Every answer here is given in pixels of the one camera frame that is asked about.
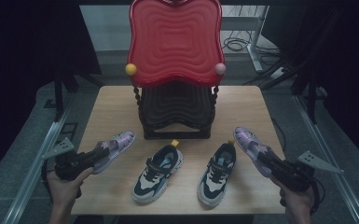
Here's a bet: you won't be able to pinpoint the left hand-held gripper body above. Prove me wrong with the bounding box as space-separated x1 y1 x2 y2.
41 137 105 182

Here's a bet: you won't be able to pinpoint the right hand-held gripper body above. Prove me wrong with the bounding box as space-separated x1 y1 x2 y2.
269 150 344 192

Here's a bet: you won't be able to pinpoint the purple sandal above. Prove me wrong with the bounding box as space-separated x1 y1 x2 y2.
91 130 137 175
232 125 285 179

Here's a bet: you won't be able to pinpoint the navy and white sneaker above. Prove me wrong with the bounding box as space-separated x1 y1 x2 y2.
197 139 238 209
131 139 185 204

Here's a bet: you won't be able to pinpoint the person's right hand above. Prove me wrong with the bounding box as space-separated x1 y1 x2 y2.
269 176 315 216

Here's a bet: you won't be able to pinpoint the person's left hand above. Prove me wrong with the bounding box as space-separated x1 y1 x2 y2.
46 167 94 207

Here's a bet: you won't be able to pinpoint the black metal stand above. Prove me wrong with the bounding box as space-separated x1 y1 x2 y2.
54 69 79 123
290 62 328 125

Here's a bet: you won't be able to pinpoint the white power strip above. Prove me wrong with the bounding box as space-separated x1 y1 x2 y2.
269 66 285 80

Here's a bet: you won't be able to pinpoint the black curtain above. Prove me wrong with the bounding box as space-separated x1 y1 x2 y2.
269 0 359 172
0 0 102 188

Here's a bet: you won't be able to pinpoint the right hand-held gripper cable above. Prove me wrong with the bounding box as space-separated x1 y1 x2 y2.
309 176 326 217

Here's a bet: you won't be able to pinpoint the aluminium rail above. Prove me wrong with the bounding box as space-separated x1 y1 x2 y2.
1 92 76 224
293 92 359 224

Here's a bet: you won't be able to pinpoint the black floor cables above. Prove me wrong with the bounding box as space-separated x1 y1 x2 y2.
222 36 281 58

